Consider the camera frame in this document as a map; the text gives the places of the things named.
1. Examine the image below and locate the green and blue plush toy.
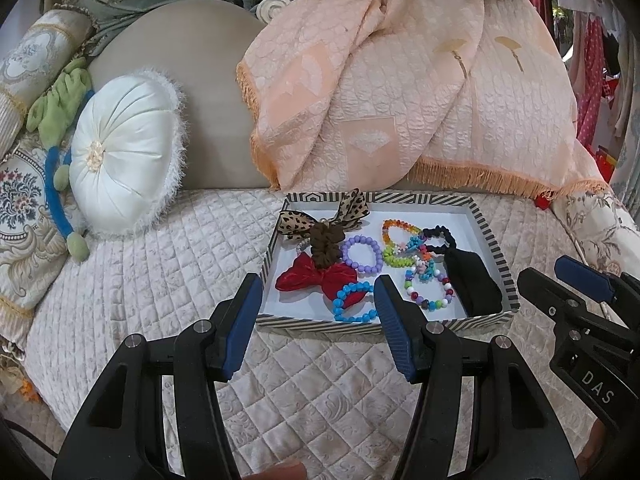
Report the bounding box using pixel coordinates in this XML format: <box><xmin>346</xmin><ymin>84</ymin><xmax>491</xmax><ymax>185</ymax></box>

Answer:
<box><xmin>24</xmin><ymin>56</ymin><xmax>97</xmax><ymax>264</ymax></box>

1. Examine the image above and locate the person's right hand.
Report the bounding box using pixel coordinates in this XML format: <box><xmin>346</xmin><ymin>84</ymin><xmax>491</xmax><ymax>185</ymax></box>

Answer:
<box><xmin>576</xmin><ymin>419</ymin><xmax>609</xmax><ymax>467</ymax></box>

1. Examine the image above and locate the black hair bow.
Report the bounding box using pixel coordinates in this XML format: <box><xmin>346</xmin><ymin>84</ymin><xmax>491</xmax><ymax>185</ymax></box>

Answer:
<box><xmin>444</xmin><ymin>249</ymin><xmax>504</xmax><ymax>319</ymax></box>

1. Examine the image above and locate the striped cardboard box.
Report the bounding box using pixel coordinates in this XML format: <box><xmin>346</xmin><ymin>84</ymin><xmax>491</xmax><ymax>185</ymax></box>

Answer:
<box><xmin>256</xmin><ymin>190</ymin><xmax>522</xmax><ymax>335</ymax></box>

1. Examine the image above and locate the purple bead bracelet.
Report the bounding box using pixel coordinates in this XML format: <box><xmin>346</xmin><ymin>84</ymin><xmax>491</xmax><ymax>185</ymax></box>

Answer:
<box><xmin>341</xmin><ymin>234</ymin><xmax>389</xmax><ymax>277</ymax></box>

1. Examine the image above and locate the embroidered floral cushion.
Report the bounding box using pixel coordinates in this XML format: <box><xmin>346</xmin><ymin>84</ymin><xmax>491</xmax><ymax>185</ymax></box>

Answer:
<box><xmin>0</xmin><ymin>134</ymin><xmax>87</xmax><ymax>322</ymax></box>

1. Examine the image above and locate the black cable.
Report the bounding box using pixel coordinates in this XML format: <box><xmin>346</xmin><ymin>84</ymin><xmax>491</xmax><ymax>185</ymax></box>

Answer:
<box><xmin>0</xmin><ymin>409</ymin><xmax>62</xmax><ymax>462</ymax></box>

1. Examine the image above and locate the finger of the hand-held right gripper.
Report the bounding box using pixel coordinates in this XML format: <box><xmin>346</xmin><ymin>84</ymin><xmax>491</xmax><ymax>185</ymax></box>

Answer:
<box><xmin>516</xmin><ymin>266</ymin><xmax>640</xmax><ymax>357</ymax></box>
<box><xmin>554</xmin><ymin>254</ymin><xmax>640</xmax><ymax>333</ymax></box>

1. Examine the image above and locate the white round fringed pillow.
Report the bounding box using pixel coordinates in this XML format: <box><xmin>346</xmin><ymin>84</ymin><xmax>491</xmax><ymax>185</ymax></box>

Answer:
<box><xmin>66</xmin><ymin>64</ymin><xmax>189</xmax><ymax>239</ymax></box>

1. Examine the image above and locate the brown scrunchie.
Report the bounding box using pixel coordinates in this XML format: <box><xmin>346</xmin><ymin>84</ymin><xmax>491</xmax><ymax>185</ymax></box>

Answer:
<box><xmin>306</xmin><ymin>221</ymin><xmax>352</xmax><ymax>269</ymax></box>

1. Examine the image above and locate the multicolour bead bracelet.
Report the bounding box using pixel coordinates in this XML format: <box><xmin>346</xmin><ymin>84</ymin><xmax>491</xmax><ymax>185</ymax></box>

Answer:
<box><xmin>404</xmin><ymin>259</ymin><xmax>454</xmax><ymax>312</ymax></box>

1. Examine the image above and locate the floral beige pillow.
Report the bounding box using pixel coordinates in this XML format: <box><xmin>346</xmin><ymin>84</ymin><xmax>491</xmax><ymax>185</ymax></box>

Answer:
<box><xmin>551</xmin><ymin>191</ymin><xmax>640</xmax><ymax>277</ymax></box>

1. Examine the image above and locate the black spiral hair tie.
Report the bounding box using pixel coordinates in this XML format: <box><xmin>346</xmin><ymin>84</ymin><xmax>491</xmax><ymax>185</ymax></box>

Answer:
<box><xmin>419</xmin><ymin>224</ymin><xmax>459</xmax><ymax>257</ymax></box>

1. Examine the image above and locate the orange and green bead bracelet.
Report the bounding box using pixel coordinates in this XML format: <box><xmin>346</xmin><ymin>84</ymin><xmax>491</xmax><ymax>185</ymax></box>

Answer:
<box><xmin>381</xmin><ymin>216</ymin><xmax>427</xmax><ymax>269</ymax></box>

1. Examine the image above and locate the peach fringed blanket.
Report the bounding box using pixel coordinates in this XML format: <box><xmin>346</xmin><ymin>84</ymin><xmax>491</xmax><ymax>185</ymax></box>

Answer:
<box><xmin>235</xmin><ymin>0</ymin><xmax>609</xmax><ymax>202</ymax></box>

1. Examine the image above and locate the red polka-dot garment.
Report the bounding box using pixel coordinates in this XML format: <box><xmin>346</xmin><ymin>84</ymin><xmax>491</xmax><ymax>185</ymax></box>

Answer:
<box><xmin>574</xmin><ymin>14</ymin><xmax>607</xmax><ymax>147</ymax></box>

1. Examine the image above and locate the white scroll ornament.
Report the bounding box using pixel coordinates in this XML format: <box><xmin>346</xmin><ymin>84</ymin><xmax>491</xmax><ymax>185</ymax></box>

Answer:
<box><xmin>254</xmin><ymin>0</ymin><xmax>292</xmax><ymax>24</ymax></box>

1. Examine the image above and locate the small pink teal bead bracelet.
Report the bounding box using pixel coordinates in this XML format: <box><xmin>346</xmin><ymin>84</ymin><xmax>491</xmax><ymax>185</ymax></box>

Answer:
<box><xmin>401</xmin><ymin>236</ymin><xmax>437</xmax><ymax>282</ymax></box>

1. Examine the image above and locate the beige padded headboard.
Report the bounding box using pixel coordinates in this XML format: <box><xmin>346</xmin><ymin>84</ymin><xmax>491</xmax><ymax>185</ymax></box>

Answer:
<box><xmin>86</xmin><ymin>1</ymin><xmax>282</xmax><ymax>192</ymax></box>

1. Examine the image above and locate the red box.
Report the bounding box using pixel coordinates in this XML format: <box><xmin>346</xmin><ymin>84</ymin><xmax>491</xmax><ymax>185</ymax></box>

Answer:
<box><xmin>594</xmin><ymin>146</ymin><xmax>619</xmax><ymax>182</ymax></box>

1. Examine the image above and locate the beige bolster pillow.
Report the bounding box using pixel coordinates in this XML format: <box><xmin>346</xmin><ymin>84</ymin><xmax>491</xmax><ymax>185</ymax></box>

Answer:
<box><xmin>0</xmin><ymin>9</ymin><xmax>97</xmax><ymax>147</ymax></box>

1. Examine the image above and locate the red velvet hair bow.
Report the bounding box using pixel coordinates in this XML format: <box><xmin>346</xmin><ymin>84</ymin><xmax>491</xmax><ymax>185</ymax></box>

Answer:
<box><xmin>274</xmin><ymin>251</ymin><xmax>359</xmax><ymax>312</ymax></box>

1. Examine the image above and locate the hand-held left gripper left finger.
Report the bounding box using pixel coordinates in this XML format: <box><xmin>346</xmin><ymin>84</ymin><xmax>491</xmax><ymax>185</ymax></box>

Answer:
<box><xmin>52</xmin><ymin>272</ymin><xmax>265</xmax><ymax>480</ymax></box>

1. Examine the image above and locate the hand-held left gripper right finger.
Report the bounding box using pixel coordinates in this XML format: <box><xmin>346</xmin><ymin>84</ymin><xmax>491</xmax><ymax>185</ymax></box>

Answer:
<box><xmin>373</xmin><ymin>274</ymin><xmax>582</xmax><ymax>480</ymax></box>

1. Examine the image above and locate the leopard print hair bow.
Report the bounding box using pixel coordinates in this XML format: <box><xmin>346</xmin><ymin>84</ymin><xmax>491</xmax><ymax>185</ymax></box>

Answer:
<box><xmin>278</xmin><ymin>188</ymin><xmax>372</xmax><ymax>242</ymax></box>

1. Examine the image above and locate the person's left hand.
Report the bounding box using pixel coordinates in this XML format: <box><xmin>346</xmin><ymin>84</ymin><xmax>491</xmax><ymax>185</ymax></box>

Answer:
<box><xmin>244</xmin><ymin>461</ymin><xmax>309</xmax><ymax>480</ymax></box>

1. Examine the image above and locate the blue bead bracelet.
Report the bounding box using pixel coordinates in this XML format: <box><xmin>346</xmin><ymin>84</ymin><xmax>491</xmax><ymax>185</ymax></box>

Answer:
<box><xmin>331</xmin><ymin>281</ymin><xmax>379</xmax><ymax>324</ymax></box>

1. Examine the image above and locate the beige quilted bedspread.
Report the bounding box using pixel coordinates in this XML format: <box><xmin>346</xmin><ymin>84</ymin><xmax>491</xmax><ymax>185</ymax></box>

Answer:
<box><xmin>24</xmin><ymin>189</ymin><xmax>603</xmax><ymax>480</ymax></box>

